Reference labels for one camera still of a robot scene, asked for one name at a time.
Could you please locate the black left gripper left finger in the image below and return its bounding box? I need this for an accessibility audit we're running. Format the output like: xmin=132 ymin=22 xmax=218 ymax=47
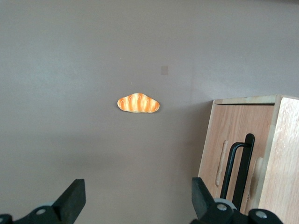
xmin=14 ymin=179 xmax=86 ymax=224

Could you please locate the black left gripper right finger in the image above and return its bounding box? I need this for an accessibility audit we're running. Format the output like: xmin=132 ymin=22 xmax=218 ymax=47
xmin=190 ymin=177 xmax=285 ymax=224

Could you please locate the black metal drawer handle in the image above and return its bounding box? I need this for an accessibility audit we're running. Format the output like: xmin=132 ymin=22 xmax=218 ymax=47
xmin=220 ymin=133 xmax=256 ymax=214

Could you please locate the wooden drawer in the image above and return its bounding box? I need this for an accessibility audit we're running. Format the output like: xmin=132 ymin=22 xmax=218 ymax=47
xmin=197 ymin=102 xmax=276 ymax=224

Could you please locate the light wooden cabinet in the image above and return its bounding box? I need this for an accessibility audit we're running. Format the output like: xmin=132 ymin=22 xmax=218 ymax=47
xmin=197 ymin=94 xmax=299 ymax=224

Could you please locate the toy croissant bread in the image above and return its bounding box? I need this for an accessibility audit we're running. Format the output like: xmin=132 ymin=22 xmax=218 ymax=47
xmin=116 ymin=93 xmax=161 ymax=114

